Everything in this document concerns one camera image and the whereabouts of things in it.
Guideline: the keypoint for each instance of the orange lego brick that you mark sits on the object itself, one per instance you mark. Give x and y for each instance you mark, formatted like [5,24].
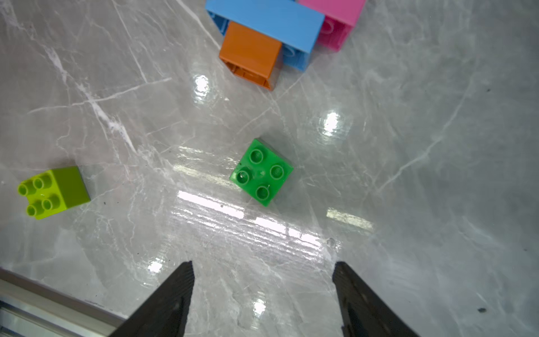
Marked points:
[252,56]

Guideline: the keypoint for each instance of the pink lego brick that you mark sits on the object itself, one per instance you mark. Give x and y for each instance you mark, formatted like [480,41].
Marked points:
[341,17]

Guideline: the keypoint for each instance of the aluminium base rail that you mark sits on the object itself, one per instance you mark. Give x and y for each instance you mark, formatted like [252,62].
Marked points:
[32,309]

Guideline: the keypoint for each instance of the green lego brick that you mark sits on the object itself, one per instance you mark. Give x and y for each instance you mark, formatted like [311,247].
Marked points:
[261,172]

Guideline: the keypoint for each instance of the lime yellow lego brick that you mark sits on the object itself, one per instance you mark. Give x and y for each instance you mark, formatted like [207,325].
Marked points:
[53,191]

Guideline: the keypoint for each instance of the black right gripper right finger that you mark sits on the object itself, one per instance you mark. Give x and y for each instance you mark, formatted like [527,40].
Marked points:
[363,311]

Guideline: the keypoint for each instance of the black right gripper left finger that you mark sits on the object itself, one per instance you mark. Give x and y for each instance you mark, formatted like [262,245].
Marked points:
[165,312]

